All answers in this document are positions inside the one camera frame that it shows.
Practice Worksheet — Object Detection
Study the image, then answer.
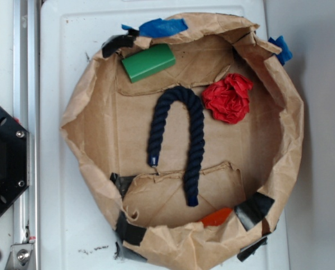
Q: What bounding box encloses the orange carrot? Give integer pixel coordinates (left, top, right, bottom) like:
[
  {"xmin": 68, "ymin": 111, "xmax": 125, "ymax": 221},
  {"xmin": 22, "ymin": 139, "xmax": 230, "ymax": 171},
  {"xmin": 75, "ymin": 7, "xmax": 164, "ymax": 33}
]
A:
[{"xmin": 200, "ymin": 208, "xmax": 233, "ymax": 227}]

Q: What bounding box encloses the brown paper bag bin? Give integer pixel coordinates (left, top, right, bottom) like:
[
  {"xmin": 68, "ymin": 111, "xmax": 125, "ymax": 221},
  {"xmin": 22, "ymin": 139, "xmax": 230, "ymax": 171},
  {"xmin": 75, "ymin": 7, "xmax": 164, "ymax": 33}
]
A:
[{"xmin": 61, "ymin": 13, "xmax": 304, "ymax": 269}]

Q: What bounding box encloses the crumpled red paper ball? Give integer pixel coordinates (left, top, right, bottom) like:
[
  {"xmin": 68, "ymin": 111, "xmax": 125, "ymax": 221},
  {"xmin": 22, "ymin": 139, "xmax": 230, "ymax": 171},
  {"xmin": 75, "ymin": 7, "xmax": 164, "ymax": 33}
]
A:
[{"xmin": 202, "ymin": 73, "xmax": 253, "ymax": 124}]

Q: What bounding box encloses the green rectangular block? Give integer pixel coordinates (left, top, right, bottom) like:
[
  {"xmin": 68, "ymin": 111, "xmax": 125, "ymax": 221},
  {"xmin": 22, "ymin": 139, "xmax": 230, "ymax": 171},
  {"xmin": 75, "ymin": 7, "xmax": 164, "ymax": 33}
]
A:
[{"xmin": 122, "ymin": 44, "xmax": 176, "ymax": 83}]

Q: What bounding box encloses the blue tape strip top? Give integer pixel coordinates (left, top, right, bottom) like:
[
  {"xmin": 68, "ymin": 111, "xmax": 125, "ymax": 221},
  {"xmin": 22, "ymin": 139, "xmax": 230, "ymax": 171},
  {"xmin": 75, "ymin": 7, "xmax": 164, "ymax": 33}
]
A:
[{"xmin": 138, "ymin": 18, "xmax": 188, "ymax": 38}]

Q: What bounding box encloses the blue tape strip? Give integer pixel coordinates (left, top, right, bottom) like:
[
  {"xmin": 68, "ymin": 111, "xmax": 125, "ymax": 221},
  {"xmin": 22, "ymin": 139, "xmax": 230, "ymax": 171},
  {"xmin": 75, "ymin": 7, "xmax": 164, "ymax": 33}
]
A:
[
  {"xmin": 138, "ymin": 18, "xmax": 188, "ymax": 38},
  {"xmin": 268, "ymin": 35, "xmax": 293, "ymax": 66}
]

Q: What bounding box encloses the white plastic tray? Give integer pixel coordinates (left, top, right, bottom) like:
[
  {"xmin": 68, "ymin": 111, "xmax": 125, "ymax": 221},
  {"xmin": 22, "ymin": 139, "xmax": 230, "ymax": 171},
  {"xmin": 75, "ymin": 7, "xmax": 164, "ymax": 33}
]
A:
[{"xmin": 38, "ymin": 1, "xmax": 267, "ymax": 269}]

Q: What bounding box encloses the blue tape strip right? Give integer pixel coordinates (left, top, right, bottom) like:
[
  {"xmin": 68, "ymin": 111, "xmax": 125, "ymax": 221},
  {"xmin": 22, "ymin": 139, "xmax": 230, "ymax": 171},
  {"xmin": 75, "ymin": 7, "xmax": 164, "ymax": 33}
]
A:
[{"xmin": 268, "ymin": 35, "xmax": 293, "ymax": 66}]

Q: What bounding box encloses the dark blue rope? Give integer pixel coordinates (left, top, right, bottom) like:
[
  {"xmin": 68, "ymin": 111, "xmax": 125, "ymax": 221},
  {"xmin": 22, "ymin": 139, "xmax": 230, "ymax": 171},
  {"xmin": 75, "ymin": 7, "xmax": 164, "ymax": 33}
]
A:
[{"xmin": 146, "ymin": 85, "xmax": 206, "ymax": 208}]

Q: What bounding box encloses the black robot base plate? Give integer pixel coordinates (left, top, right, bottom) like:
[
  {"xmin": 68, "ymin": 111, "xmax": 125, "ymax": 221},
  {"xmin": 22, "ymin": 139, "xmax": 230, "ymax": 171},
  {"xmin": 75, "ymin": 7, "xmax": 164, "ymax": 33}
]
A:
[{"xmin": 0, "ymin": 107, "xmax": 29, "ymax": 217}]

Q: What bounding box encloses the aluminium frame rail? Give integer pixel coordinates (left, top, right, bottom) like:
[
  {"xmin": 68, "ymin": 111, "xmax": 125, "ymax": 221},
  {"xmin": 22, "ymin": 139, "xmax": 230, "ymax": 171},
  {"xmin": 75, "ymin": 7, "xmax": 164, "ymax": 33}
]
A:
[{"xmin": 13, "ymin": 1, "xmax": 42, "ymax": 269}]

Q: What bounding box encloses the metal corner bracket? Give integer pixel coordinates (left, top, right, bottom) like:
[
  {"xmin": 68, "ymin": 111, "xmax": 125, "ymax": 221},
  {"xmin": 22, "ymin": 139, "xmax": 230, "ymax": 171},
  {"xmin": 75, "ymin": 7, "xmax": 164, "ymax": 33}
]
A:
[{"xmin": 4, "ymin": 243, "xmax": 34, "ymax": 270}]

